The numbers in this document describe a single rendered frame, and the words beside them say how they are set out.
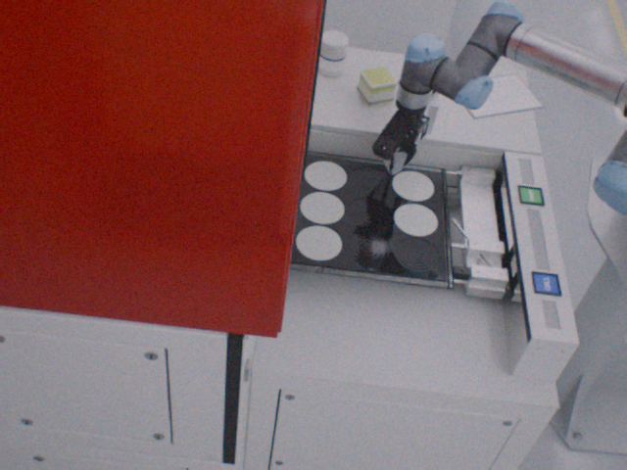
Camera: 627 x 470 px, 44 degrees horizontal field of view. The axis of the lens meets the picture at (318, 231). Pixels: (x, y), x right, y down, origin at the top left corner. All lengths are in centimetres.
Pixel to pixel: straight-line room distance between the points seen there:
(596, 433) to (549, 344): 113
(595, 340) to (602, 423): 40
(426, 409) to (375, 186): 53
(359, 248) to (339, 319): 16
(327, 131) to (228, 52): 111
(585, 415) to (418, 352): 115
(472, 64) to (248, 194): 82
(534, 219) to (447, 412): 47
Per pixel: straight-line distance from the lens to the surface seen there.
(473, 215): 184
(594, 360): 246
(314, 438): 177
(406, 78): 166
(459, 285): 174
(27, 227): 102
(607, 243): 201
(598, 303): 229
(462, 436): 174
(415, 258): 168
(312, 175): 181
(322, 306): 166
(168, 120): 84
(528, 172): 189
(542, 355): 160
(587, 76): 156
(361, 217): 174
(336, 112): 190
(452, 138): 190
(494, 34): 163
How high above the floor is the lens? 214
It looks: 47 degrees down
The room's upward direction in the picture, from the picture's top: 9 degrees clockwise
